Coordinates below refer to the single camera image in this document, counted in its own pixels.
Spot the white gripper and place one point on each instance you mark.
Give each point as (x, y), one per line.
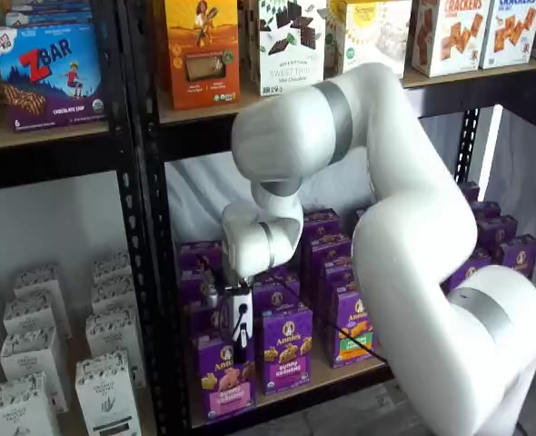
(238, 302)

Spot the purple Annie's box pink patch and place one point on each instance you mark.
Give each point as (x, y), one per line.
(227, 395)

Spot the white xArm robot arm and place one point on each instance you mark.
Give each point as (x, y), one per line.
(409, 272)

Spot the purple Annie's box green patch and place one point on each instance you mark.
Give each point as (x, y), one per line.
(347, 313)

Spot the white pantry box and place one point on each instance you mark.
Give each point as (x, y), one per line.
(32, 313)
(38, 279)
(113, 295)
(32, 354)
(113, 331)
(111, 268)
(106, 399)
(20, 409)

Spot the black metal shelf rack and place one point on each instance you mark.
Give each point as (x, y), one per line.
(45, 165)
(204, 138)

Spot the orange snack box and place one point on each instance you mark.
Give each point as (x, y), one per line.
(200, 54)

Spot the white Sweet Thins chocolate box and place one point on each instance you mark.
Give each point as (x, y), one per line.
(290, 54)

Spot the Z Bar snack box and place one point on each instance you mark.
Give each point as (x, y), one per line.
(45, 82)

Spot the yellow white baking mix box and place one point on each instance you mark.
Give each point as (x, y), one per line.
(372, 41)

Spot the blue snack box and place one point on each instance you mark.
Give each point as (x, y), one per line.
(54, 16)

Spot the white cloth backdrop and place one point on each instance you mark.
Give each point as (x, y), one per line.
(195, 204)

